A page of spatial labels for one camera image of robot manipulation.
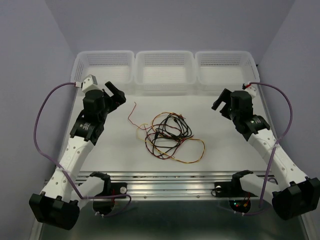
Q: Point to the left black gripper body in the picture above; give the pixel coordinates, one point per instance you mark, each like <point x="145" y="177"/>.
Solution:
<point x="110" y="104"/>

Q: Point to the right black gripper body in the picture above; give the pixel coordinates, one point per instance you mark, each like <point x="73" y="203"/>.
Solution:
<point x="227" y="111"/>

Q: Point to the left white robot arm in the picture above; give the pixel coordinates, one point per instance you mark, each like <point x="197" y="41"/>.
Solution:
<point x="60" y="201"/>

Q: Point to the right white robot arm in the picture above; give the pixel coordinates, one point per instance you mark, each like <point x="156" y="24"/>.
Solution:
<point x="294" y="193"/>

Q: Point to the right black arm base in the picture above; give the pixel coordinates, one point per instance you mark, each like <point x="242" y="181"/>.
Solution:
<point x="241" y="200"/>

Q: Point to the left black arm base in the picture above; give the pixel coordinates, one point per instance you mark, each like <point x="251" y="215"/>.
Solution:
<point x="104" y="202"/>

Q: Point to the left white perforated basket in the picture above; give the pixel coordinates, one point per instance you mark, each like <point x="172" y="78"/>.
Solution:
<point x="116" y="66"/>

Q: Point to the white perforated basket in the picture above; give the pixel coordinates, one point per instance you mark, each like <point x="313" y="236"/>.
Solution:
<point x="225" y="68"/>
<point x="164" y="70"/>
<point x="116" y="66"/>

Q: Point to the right white perforated basket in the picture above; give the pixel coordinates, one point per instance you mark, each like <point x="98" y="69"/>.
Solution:
<point x="225" y="68"/>

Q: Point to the middle white perforated basket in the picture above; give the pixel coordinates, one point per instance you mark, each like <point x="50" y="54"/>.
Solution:
<point x="164" y="70"/>

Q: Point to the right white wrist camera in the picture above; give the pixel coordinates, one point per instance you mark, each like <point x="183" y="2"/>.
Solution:
<point x="247" y="87"/>

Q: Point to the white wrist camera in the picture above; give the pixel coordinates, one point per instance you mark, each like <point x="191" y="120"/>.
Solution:
<point x="247" y="87"/>
<point x="89" y="83"/>

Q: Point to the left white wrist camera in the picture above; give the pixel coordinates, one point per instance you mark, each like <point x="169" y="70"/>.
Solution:
<point x="89" y="83"/>

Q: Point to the aluminium mounting rail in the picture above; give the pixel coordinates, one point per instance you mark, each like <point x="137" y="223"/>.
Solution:
<point x="159" y="186"/>

